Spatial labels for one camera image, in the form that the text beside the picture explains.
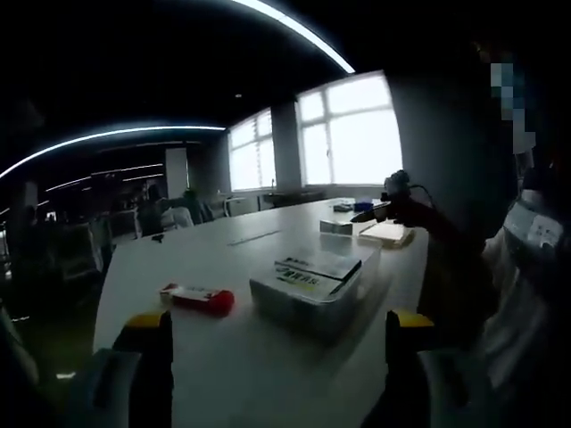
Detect wide bright window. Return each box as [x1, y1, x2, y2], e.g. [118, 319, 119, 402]
[295, 70, 403, 186]

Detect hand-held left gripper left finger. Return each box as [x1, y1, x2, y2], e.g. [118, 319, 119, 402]
[57, 310, 174, 428]

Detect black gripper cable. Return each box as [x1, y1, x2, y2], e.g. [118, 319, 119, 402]
[409, 184, 434, 210]

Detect white mesh office chair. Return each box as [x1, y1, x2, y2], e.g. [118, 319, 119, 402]
[57, 218, 108, 277]

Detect white bundled cloth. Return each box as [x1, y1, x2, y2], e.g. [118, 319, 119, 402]
[159, 206, 194, 229]

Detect narrow bright window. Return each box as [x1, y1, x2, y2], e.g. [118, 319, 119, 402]
[227, 106, 276, 191]

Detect white chest device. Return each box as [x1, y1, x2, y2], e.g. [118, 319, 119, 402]
[502, 189, 564, 251]

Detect person's white shirt torso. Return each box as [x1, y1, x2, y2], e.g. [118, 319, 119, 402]
[481, 231, 571, 402]

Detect yellow rimmed tray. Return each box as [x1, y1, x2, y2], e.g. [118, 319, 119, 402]
[358, 220, 416, 250]

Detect large white medicine box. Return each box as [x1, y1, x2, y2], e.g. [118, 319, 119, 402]
[270, 256, 335, 294]

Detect clear storage area bin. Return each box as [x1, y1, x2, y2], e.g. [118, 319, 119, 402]
[248, 246, 384, 333]

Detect flat table cable cover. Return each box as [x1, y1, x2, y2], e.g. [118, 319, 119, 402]
[226, 228, 283, 247]

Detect red medicine box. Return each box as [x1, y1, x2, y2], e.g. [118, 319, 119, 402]
[159, 282, 236, 317]

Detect white square pillar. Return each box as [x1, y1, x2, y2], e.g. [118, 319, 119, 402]
[164, 147, 189, 200]

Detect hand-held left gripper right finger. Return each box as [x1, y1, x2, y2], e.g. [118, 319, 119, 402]
[385, 309, 496, 428]

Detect curved ceiling light strip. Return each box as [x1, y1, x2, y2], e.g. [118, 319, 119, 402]
[230, 0, 357, 73]
[0, 125, 225, 180]

